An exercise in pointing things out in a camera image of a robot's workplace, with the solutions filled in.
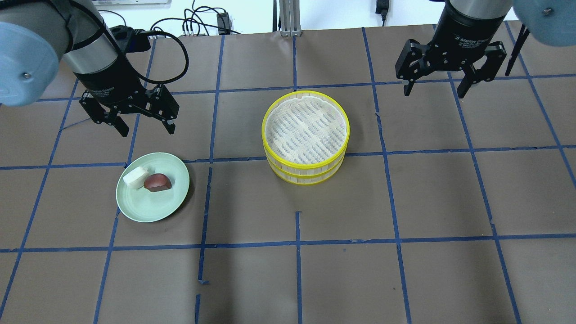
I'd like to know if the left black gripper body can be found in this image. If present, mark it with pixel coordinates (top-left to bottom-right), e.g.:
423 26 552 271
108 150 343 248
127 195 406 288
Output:
79 58 180 123

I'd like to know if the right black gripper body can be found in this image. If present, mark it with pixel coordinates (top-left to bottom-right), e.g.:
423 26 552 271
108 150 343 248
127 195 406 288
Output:
395 4 507 83

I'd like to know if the brown bun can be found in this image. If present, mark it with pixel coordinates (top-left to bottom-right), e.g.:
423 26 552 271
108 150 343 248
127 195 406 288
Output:
144 174 172 193

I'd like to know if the yellow steamer layer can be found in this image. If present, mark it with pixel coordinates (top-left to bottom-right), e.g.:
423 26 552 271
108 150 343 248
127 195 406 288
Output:
261 90 351 168
266 153 344 186

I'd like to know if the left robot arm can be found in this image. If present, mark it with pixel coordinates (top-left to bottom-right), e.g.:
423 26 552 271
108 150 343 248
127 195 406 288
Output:
0 0 189 137

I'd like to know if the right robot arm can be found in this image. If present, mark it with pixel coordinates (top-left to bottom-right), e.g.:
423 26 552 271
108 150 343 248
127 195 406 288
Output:
395 0 576 99

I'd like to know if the white steamer cloth liner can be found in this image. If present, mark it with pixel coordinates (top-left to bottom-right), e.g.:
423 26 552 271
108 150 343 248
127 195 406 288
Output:
265 95 347 163

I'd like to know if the white steamed bun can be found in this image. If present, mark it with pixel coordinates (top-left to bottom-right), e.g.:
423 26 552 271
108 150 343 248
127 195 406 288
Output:
122 166 150 189

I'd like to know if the light green plate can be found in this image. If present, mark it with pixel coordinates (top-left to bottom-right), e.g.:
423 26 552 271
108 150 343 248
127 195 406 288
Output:
115 153 191 223

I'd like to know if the black power adapter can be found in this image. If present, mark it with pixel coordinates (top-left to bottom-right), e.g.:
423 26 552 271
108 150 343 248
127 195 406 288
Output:
216 12 232 35

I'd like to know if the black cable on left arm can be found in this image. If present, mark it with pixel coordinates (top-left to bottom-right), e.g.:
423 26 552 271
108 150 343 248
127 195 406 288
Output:
81 0 189 85

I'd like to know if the aluminium frame post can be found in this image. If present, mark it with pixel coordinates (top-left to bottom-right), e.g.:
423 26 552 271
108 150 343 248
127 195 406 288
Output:
278 0 302 37

